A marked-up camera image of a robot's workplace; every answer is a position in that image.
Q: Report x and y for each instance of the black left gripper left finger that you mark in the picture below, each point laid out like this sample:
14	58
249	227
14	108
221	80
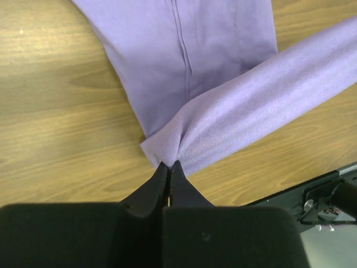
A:
119	234

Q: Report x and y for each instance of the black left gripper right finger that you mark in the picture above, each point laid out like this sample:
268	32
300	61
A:
196	233

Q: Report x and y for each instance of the purple t shirt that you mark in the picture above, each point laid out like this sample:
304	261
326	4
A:
205	79

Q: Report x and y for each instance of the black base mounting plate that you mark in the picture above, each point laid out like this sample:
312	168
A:
326	202

